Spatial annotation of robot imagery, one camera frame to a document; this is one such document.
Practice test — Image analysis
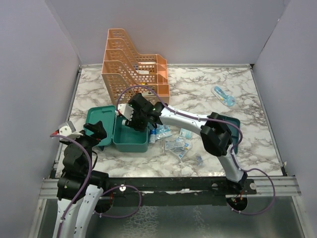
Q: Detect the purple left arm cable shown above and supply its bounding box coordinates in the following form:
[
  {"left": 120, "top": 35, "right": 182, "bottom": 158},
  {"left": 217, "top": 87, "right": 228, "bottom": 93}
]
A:
[{"left": 50, "top": 133, "right": 143, "bottom": 236}]

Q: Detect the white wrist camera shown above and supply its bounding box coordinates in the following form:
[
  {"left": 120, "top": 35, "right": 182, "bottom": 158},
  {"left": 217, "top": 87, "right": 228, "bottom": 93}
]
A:
[
  {"left": 52, "top": 121, "right": 83, "bottom": 142},
  {"left": 115, "top": 104, "right": 134, "bottom": 121}
]

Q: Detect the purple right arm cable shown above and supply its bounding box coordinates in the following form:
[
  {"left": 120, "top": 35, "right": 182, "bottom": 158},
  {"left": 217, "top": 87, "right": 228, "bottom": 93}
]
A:
[{"left": 116, "top": 85, "right": 276, "bottom": 215}]

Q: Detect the black metal base rail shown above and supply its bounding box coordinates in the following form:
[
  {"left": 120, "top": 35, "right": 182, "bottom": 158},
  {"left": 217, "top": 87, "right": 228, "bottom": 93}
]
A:
[{"left": 97, "top": 177, "right": 256, "bottom": 210}]

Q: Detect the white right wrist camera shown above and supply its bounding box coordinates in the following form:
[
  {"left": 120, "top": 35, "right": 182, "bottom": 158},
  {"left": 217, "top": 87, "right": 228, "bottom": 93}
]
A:
[{"left": 115, "top": 104, "right": 134, "bottom": 121}]

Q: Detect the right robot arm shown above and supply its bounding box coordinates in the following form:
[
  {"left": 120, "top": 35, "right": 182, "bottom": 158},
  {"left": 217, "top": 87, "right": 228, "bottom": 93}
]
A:
[{"left": 118, "top": 93, "right": 247, "bottom": 194}]

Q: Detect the blue white dressing packet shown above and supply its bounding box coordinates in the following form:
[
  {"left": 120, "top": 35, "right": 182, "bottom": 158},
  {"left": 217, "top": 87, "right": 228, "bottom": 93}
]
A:
[{"left": 179, "top": 128, "right": 193, "bottom": 139}]

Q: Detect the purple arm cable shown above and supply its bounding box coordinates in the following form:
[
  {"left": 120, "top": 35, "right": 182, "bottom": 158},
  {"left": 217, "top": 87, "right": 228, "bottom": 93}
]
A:
[
  {"left": 116, "top": 85, "right": 276, "bottom": 215},
  {"left": 50, "top": 133, "right": 143, "bottom": 236}
]

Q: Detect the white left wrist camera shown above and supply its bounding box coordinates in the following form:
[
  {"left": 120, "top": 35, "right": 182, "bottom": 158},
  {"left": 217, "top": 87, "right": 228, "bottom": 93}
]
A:
[{"left": 52, "top": 121, "right": 83, "bottom": 142}]

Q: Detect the teal divided tray insert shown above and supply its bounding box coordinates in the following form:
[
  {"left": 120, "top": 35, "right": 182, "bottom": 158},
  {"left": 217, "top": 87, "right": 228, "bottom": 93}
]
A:
[{"left": 219, "top": 115, "right": 241, "bottom": 145}]

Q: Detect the peach plastic file organizer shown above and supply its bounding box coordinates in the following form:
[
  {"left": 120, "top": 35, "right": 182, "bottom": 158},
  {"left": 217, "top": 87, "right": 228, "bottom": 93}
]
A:
[{"left": 102, "top": 28, "right": 170, "bottom": 105}]

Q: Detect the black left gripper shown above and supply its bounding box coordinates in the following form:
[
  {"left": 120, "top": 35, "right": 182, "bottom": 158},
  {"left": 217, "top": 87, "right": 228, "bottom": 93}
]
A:
[{"left": 61, "top": 120, "right": 106, "bottom": 172}]

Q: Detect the clear bag of wipes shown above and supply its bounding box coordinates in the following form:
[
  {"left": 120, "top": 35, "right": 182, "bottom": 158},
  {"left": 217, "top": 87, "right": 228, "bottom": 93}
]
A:
[{"left": 164, "top": 137, "right": 192, "bottom": 160}]

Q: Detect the blue toothbrush blister pack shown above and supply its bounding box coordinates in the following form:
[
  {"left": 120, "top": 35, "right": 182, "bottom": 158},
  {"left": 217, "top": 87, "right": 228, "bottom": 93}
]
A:
[{"left": 211, "top": 86, "right": 236, "bottom": 107}]

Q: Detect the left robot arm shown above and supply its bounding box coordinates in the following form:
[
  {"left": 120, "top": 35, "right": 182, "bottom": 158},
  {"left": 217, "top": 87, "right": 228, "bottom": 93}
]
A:
[{"left": 50, "top": 121, "right": 109, "bottom": 238}]

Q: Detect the small clear blue packet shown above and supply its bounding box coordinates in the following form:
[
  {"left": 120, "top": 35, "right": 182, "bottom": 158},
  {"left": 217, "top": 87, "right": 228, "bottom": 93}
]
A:
[{"left": 195, "top": 154, "right": 203, "bottom": 166}]

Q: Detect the clear blue gauze packet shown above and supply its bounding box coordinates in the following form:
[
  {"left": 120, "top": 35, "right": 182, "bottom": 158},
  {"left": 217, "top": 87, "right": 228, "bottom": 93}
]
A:
[{"left": 155, "top": 124, "right": 172, "bottom": 140}]

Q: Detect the white blue bandage roll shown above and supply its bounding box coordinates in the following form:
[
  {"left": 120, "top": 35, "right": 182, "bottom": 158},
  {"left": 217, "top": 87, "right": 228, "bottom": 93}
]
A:
[{"left": 149, "top": 128, "right": 156, "bottom": 144}]

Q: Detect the teal plastic medicine box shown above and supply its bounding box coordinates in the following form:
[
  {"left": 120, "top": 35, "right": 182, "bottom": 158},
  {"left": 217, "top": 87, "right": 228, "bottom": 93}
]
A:
[{"left": 86, "top": 105, "right": 150, "bottom": 153}]

